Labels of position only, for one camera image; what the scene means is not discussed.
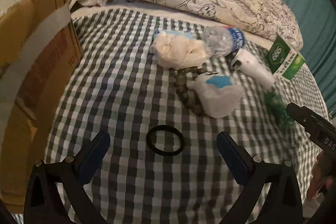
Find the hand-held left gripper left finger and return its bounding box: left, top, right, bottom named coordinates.
left=24, top=130, right=111, bottom=224

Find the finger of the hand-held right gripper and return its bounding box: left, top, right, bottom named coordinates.
left=286, top=103, right=315, bottom=131

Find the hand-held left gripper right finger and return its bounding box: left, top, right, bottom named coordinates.
left=217, top=132, right=306, bottom=224

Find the brown cardboard box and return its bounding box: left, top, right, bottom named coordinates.
left=0, top=0, right=84, bottom=214

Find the blue floral tissue pack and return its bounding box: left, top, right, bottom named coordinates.
left=152, top=30, right=210, bottom=68

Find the person's right hand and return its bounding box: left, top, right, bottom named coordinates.
left=307, top=150, right=336, bottom=201

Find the green and white carton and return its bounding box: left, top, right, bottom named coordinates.
left=265, top=35, right=306, bottom=80

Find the white crumpled plastic bag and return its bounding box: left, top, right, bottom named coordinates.
left=187, top=72, right=243, bottom=119

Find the white cylinder tube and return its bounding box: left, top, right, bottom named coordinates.
left=231, top=49, right=276, bottom=88

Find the green checkered blanket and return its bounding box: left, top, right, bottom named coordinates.
left=12, top=9, right=328, bottom=224

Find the clear plastic bottle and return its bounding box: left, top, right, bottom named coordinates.
left=202, top=26, right=247, bottom=58

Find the black hair tie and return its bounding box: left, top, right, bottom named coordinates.
left=146, top=125, right=185, bottom=156

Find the olive bead bracelet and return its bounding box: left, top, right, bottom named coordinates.
left=175, top=67, right=210, bottom=115

